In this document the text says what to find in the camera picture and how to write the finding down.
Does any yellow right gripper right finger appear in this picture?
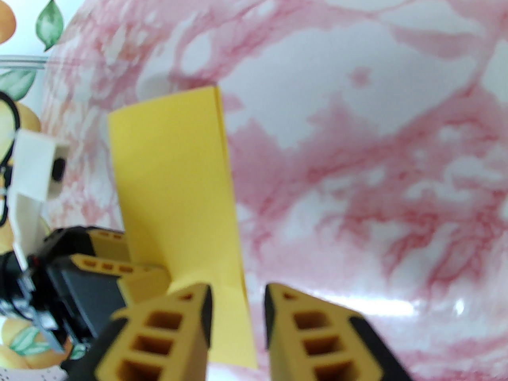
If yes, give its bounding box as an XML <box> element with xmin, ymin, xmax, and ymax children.
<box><xmin>264</xmin><ymin>283</ymin><xmax>414</xmax><ymax>381</ymax></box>

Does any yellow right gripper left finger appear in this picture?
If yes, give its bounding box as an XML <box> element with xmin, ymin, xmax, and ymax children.
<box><xmin>62</xmin><ymin>283</ymin><xmax>213</xmax><ymax>381</ymax></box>

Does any yellow paper sheet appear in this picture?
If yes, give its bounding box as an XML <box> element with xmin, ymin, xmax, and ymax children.
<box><xmin>108</xmin><ymin>86</ymin><xmax>258</xmax><ymax>369</ymax></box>

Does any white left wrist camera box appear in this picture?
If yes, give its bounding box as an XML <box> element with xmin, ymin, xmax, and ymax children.
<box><xmin>8</xmin><ymin>129</ymin><xmax>71</xmax><ymax>261</ymax></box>

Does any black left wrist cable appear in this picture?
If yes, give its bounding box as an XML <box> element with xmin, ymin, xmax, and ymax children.
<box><xmin>0</xmin><ymin>92</ymin><xmax>20</xmax><ymax>229</ymax></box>

